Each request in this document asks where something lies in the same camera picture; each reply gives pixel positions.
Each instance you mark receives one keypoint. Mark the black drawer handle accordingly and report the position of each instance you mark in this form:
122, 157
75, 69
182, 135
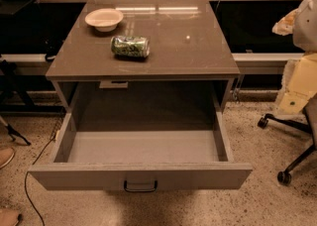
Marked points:
142, 187

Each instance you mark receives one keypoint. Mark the brown shoe upper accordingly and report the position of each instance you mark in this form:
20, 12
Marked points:
6, 156

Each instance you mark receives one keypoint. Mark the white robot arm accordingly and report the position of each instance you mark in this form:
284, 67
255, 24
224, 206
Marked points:
301, 23

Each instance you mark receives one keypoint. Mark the grey drawer cabinet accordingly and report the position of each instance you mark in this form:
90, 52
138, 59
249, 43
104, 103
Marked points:
186, 44

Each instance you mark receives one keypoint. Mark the brown shoe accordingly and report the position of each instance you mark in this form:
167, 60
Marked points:
6, 156
9, 217

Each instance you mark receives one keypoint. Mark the white bowl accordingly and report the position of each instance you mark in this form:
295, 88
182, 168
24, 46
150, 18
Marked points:
104, 20

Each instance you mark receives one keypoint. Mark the brown shoe lower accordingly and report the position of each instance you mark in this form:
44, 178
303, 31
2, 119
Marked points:
9, 217

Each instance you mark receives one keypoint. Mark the green soda can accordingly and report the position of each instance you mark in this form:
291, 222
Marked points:
130, 46

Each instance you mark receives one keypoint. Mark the black stand legs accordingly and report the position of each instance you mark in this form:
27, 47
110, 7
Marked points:
27, 105

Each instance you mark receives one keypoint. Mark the open grey top drawer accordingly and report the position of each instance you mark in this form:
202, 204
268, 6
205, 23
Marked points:
170, 131

